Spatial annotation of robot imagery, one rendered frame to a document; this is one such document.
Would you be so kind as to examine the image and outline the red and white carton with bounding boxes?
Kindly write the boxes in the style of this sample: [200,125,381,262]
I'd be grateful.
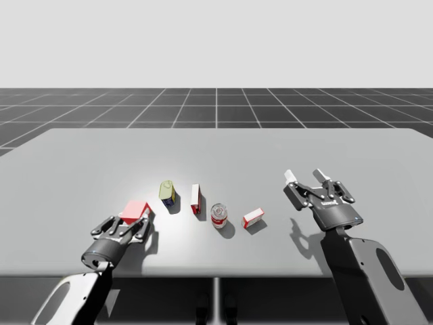
[189,183,203,215]
[241,207,265,229]

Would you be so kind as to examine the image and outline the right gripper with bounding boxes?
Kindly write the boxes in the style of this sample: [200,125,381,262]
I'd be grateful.
[282,168,365,233]

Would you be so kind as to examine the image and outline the green and blue rectangular can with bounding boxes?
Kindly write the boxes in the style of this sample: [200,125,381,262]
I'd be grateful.
[158,180,177,208]

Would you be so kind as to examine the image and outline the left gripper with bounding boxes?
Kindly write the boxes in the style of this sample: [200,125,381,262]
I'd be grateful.
[81,215,152,272]

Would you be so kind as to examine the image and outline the red and white can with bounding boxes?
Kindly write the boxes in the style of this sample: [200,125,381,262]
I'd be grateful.
[210,203,227,230]

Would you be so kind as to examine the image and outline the pink cube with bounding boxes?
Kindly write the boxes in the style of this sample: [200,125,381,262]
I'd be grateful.
[120,200,152,226]

